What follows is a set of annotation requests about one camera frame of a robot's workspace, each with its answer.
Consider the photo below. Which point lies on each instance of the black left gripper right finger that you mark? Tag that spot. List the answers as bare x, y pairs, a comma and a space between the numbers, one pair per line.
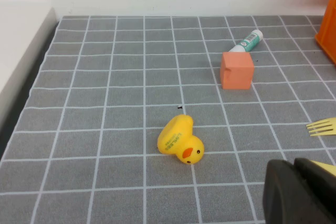
323, 184

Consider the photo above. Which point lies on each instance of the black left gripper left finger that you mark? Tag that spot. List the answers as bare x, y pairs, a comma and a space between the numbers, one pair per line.
283, 195

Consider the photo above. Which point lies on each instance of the yellow plastic knife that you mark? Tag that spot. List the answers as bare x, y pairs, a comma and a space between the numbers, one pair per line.
331, 169

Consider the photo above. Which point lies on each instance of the yellow plastic fork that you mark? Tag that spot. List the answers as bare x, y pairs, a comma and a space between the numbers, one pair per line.
333, 127

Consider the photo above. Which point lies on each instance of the orange plastic cutlery crate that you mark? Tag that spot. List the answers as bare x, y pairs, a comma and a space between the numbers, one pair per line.
329, 32

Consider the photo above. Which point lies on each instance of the yellow rubber duck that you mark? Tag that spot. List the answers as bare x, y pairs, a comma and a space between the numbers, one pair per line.
173, 137

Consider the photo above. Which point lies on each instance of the orange foam cube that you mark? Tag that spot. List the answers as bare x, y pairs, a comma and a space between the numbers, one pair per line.
236, 72

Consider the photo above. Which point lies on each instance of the green white glue stick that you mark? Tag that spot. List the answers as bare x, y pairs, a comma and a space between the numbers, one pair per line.
249, 40

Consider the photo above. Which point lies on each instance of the grey white-grid tablecloth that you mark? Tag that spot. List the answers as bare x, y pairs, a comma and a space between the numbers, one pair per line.
105, 103

